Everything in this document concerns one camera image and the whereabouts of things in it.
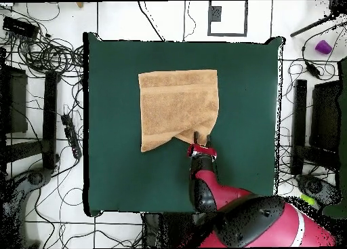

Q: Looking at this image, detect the orange terry towel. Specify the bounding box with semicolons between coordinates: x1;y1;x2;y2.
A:
138;69;220;153

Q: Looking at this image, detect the dark green table cloth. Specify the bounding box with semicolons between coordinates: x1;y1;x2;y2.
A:
82;31;285;217

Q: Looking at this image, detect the black upright bar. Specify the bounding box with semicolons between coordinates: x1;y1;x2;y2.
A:
43;71;59;171
291;79;308;175

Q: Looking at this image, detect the small green object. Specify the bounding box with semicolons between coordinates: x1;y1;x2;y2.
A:
300;193;316;206

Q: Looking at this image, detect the black tripod base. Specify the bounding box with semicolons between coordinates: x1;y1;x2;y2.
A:
7;168;54;204
296;174;340;206

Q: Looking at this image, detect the black floor panel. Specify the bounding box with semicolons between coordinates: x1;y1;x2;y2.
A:
0;65;28;134
310;80;342;152

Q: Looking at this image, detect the black power strip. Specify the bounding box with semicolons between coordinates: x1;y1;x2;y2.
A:
60;113;83;159

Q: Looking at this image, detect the black power adapter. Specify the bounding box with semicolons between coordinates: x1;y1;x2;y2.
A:
304;60;322;79

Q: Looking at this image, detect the purple cup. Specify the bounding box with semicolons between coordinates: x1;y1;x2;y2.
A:
314;39;333;55

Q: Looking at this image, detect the black rod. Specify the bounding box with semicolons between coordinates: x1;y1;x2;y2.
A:
289;12;334;38

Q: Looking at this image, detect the black box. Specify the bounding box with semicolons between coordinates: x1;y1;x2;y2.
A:
3;16;40;39

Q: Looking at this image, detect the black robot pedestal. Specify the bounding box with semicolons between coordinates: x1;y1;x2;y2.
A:
142;212;203;248

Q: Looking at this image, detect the grey floor frame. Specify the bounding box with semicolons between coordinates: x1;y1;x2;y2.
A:
207;0;248;37

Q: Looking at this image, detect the tangle of black cables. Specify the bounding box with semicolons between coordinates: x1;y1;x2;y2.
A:
5;4;85;75

